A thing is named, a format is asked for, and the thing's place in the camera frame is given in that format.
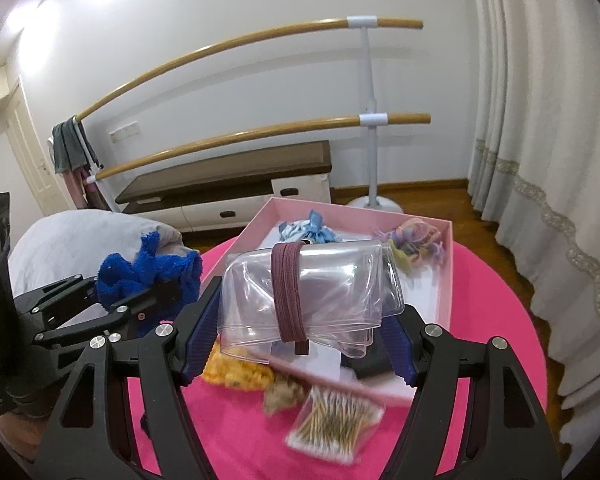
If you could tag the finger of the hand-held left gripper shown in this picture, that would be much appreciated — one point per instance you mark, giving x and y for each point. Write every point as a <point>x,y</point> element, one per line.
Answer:
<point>55,295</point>
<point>125,312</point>

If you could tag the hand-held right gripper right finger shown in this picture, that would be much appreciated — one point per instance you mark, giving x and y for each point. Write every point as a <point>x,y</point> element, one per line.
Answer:
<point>395,350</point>

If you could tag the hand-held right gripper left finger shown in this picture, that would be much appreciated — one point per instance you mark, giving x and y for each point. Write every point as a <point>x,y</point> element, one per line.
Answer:
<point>200,330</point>

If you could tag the black leather pouch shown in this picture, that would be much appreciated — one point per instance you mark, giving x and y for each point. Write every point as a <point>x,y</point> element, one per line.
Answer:
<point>365,362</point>

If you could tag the clear pouches with maroon band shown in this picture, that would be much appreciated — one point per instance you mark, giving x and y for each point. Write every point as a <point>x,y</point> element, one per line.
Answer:
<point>330,285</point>

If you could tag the pastel purple scrunchie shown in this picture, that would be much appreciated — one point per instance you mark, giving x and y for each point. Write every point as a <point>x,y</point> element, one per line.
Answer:
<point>415,240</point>

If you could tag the pink cardboard box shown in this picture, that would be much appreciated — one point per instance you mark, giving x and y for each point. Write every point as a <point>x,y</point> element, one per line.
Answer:
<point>355,212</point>

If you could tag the light blue hair bow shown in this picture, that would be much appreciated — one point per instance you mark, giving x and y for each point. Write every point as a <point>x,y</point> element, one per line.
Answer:
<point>317,225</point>

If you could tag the person's left forearm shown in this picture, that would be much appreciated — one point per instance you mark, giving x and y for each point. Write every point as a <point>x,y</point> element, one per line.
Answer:
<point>27,430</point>

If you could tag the yellow scrunchie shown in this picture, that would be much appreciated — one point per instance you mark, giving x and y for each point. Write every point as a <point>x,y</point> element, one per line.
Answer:
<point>235,372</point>

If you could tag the white pillow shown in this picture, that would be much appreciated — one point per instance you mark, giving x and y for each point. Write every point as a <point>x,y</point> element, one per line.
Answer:
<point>80,235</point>

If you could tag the bag of cotton swabs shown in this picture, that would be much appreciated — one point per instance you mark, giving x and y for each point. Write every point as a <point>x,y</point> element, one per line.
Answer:
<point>330,420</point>

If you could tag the pink round tablecloth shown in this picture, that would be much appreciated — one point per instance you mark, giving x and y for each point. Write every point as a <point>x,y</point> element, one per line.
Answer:
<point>490,335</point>

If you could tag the pink cloth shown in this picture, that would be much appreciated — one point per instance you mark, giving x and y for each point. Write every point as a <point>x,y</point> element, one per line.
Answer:
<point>77,185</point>

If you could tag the white door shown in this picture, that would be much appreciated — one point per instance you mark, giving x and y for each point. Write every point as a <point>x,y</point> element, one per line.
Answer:
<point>35,160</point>

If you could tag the grey cloth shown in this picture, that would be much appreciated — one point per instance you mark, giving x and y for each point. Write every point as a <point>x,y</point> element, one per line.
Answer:
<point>67,150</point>

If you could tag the brown-topped white cabinet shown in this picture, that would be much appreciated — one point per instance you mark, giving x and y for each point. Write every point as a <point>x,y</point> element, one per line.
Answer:
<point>230,170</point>

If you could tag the white barre stand with base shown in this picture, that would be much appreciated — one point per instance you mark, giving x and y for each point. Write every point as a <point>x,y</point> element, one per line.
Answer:
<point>371,160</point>

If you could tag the white curtain with lace trim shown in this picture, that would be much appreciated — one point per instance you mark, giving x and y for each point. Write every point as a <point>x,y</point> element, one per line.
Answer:
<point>555,110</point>

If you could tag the white wall socket panel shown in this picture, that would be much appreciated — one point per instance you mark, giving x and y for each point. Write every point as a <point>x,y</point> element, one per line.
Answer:
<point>125,131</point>

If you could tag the wooden ballet barre rail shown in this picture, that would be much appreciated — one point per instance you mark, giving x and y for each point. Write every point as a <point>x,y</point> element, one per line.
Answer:
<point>205,52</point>
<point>230,137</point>

